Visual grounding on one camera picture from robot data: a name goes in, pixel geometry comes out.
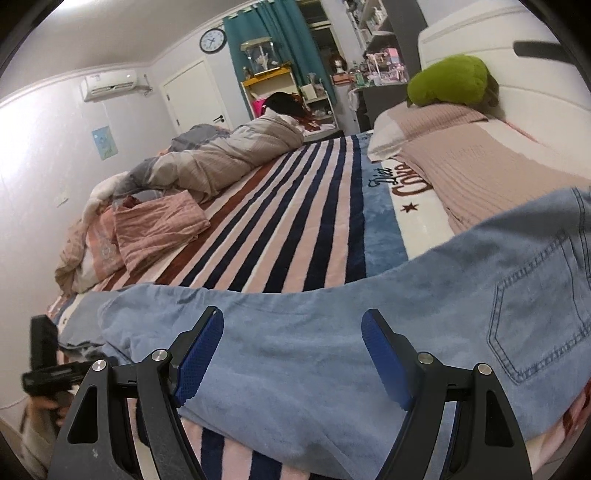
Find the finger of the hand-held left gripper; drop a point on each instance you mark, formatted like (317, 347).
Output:
(55, 376)

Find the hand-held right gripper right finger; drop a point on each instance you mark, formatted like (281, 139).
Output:
(384, 360)

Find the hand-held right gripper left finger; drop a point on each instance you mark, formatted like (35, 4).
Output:
(199, 355)

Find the light blue denim pants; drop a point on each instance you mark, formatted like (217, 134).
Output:
(323, 332)

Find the person's left hand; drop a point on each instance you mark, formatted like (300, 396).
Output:
(48, 410)

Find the pink patterned quilt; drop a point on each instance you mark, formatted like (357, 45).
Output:
(92, 258)

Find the folded pink cloth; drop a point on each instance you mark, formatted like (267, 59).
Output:
(157, 226)

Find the striped printed blanket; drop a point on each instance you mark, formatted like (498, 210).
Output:
(286, 221)

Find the grey beige duvet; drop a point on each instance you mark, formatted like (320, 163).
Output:
(207, 157)

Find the white pillow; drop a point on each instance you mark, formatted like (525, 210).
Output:
(385, 138)

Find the pink knit cover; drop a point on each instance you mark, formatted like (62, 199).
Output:
(485, 161)

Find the dark cluttered desk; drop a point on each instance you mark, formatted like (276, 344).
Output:
(369, 106)

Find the white door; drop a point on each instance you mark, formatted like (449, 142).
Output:
(196, 99)

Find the white air conditioner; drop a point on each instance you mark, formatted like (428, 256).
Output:
(113, 84)

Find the dark cloth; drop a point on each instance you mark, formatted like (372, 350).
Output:
(284, 104)

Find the yellow shelf unit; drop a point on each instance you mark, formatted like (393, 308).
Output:
(272, 81)

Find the green plush toy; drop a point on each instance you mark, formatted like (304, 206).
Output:
(448, 81)

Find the pink display box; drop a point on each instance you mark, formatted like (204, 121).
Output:
(390, 64)

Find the brown wig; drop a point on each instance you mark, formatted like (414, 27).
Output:
(339, 61)

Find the white padded headboard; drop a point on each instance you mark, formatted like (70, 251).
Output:
(531, 92)

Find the glass display case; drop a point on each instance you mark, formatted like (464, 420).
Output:
(261, 55)

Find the teal curtain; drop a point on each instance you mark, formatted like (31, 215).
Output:
(277, 27)

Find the small blue wall poster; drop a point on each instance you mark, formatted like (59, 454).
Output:
(105, 143)

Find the round wall clock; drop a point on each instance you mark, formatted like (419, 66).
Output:
(212, 40)

